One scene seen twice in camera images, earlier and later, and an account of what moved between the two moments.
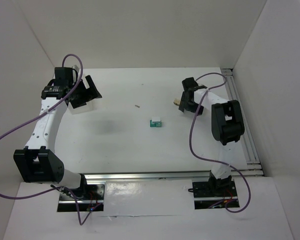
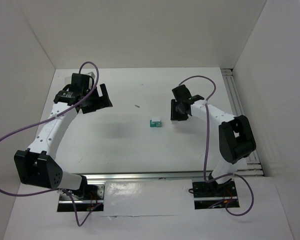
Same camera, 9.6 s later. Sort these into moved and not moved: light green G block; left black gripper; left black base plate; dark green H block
Moved: left black gripper
Not moved: dark green H block; left black base plate; light green G block
